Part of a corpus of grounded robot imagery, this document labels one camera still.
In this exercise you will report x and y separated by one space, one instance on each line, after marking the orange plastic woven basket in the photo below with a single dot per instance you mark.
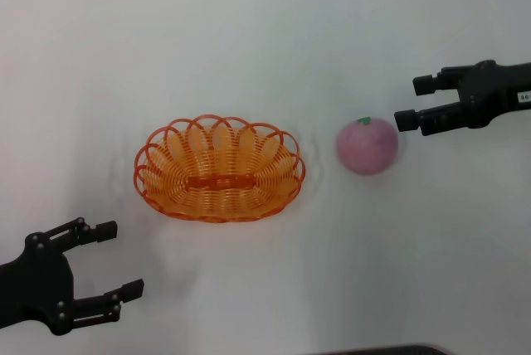
220 172

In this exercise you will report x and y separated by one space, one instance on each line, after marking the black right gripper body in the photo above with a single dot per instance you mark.
493 93

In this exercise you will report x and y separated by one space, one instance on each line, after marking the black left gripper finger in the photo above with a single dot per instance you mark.
99 232
108 303

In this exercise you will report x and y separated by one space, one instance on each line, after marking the pink plush peach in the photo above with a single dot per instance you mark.
365 147

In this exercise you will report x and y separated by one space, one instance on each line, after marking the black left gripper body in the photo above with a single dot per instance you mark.
37 284

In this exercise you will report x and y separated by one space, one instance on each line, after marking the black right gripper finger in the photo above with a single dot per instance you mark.
444 79
439 118

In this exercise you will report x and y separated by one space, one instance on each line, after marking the dark curved robot base edge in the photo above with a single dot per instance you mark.
386 351

